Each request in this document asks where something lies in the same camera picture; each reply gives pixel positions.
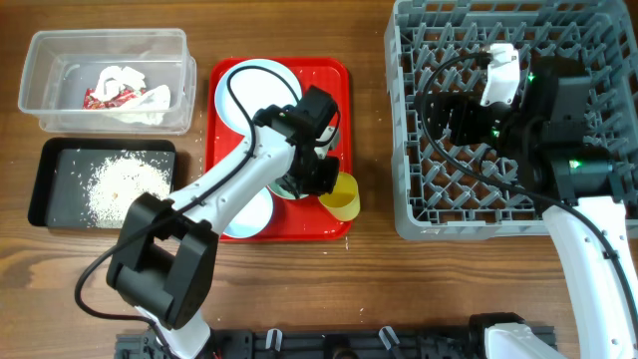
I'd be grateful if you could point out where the yellow plastic cup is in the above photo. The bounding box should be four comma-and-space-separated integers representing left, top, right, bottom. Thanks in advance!
319, 172, 361, 221

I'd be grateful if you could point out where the black food waste tray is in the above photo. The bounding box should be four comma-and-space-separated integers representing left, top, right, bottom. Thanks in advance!
27, 138, 176, 228

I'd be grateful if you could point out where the black mounting rail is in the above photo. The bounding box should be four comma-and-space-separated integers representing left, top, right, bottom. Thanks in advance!
114, 324, 557, 359

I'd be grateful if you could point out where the green bowl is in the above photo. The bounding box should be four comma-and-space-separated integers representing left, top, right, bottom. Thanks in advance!
267, 181, 307, 200

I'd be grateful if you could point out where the white rice pile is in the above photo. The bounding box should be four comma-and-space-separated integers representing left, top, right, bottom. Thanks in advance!
84, 151, 174, 229

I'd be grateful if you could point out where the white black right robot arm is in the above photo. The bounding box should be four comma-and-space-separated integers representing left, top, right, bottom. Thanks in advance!
415, 53, 637, 358

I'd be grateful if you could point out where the red snack wrapper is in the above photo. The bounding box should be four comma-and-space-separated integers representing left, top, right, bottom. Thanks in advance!
83, 88, 147, 110

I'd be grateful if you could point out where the light blue bowl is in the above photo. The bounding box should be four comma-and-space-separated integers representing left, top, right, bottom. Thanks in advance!
223, 187, 274, 238

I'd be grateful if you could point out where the grey dishwasher rack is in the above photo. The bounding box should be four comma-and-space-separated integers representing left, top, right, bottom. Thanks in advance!
384, 0, 637, 240

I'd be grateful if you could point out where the clear plastic waste bin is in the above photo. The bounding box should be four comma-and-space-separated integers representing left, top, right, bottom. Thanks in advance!
18, 28, 196, 135

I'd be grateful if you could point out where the red serving tray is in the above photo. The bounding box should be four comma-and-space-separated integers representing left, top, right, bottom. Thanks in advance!
204, 57, 353, 242

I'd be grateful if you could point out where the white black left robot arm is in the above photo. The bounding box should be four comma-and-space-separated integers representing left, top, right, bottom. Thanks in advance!
107, 87, 340, 358

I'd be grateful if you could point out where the light blue plate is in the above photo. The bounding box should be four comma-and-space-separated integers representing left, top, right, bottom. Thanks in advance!
213, 59, 302, 135

